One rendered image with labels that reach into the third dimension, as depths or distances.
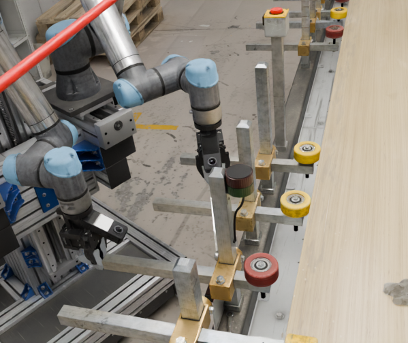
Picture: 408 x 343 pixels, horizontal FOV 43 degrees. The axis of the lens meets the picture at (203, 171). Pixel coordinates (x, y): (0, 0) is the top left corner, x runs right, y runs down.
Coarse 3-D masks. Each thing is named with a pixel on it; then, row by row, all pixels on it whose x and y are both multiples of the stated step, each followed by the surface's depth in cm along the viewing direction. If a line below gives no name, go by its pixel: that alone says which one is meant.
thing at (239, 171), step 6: (228, 168) 110; (234, 168) 110; (240, 168) 110; (246, 168) 109; (228, 174) 108; (234, 174) 108; (240, 174) 108; (246, 174) 108; (228, 198) 113; (240, 204) 114; (234, 216) 117; (234, 222) 118; (234, 228) 119; (234, 234) 120; (234, 240) 122
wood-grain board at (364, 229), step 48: (384, 0) 256; (384, 48) 209; (336, 96) 180; (384, 96) 176; (336, 144) 156; (384, 144) 153; (336, 192) 137; (384, 192) 135; (336, 240) 122; (384, 240) 120; (336, 288) 110; (336, 336) 101; (384, 336) 99
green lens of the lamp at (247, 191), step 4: (252, 184) 109; (228, 188) 110; (232, 188) 109; (248, 188) 108; (252, 188) 109; (228, 192) 110; (232, 192) 109; (236, 192) 109; (240, 192) 108; (244, 192) 108; (248, 192) 109; (252, 192) 110; (232, 196) 110; (236, 196) 109; (240, 196) 109; (244, 196) 109
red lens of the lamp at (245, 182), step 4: (244, 164) 111; (252, 172) 108; (228, 176) 108; (248, 176) 107; (252, 176) 108; (228, 180) 108; (232, 180) 107; (236, 180) 107; (240, 180) 107; (244, 180) 107; (248, 180) 107; (252, 180) 109; (228, 184) 109; (232, 184) 108; (236, 184) 107; (240, 184) 107; (244, 184) 107; (248, 184) 108; (236, 188) 108; (240, 188) 108
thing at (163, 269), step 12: (108, 264) 131; (120, 264) 130; (132, 264) 129; (144, 264) 129; (156, 264) 128; (168, 264) 128; (156, 276) 129; (168, 276) 127; (204, 276) 124; (240, 276) 122; (240, 288) 122; (252, 288) 121; (264, 288) 120
